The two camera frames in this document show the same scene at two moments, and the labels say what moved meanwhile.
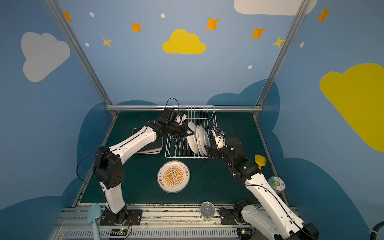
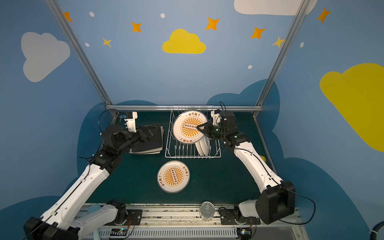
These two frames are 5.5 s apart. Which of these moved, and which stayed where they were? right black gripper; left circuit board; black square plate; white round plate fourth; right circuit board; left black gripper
Moved: right black gripper; left black gripper
Stayed: black square plate; right circuit board; left circuit board; white round plate fourth
